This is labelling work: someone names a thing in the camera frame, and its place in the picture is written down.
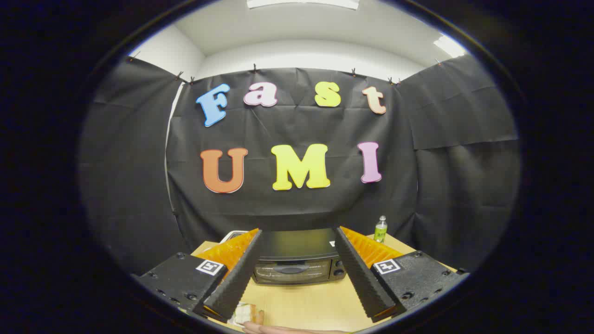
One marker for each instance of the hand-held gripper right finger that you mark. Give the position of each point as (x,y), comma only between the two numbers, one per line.
(359,273)

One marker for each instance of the ceiling light panel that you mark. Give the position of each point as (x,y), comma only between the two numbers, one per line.
(301,3)
(449,46)

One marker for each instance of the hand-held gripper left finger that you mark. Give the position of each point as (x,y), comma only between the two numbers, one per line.
(241,273)

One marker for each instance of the white slot toaster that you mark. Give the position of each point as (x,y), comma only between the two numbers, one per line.
(233,235)

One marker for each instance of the black toaster oven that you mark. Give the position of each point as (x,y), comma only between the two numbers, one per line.
(297,243)

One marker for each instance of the toasted bread lettuce sandwich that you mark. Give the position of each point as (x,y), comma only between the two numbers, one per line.
(249,311)

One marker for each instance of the black backdrop cloth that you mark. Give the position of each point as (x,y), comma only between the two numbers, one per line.
(301,125)

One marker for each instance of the green drink bottle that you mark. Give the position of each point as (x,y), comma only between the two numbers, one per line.
(380,230)

